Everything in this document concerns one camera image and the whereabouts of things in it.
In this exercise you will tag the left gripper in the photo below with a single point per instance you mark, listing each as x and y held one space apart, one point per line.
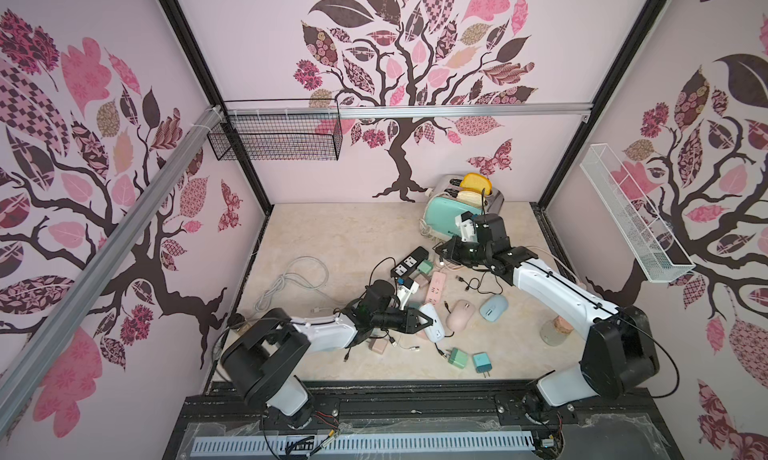
408 322

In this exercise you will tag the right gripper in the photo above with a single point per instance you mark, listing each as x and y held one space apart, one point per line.
459 250

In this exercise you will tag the pink power strip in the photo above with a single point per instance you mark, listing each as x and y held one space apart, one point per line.
435 288

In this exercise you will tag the pink charger plug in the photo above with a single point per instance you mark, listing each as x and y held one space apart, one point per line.
379 346

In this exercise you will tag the green charger plug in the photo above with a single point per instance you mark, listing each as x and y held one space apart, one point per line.
457 358

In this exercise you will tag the black power strip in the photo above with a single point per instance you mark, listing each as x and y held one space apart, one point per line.
409 264

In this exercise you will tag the blue mouse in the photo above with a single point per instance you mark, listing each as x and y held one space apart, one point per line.
434 329
493 308

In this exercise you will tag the teal charger plug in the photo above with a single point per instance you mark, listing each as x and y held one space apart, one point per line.
482 364

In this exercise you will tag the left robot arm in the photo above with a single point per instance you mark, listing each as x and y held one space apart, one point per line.
260 364

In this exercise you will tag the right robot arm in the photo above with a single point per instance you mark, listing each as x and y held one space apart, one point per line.
619 351

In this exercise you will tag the pink mouse right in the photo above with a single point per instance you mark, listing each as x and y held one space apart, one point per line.
460 315

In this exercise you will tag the pale toast slice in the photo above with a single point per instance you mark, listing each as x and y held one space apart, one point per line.
472 198

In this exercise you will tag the mint green toaster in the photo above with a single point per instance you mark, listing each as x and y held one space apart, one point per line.
438 220

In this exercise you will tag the yellow toast slice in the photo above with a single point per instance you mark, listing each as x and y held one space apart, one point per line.
477 183

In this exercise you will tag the small brown jar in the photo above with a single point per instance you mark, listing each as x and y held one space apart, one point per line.
236 321

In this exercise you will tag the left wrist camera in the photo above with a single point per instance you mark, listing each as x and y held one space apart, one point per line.
405 289

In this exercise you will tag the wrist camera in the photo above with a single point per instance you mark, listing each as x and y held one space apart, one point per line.
466 227
405 289

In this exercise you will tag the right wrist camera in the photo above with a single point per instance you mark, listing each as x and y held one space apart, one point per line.
466 227

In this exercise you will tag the white slotted cable duct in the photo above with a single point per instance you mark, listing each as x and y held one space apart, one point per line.
361 444

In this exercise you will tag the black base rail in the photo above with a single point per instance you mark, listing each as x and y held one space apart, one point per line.
627 428

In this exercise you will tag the black wire basket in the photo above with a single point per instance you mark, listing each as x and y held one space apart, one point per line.
279 130

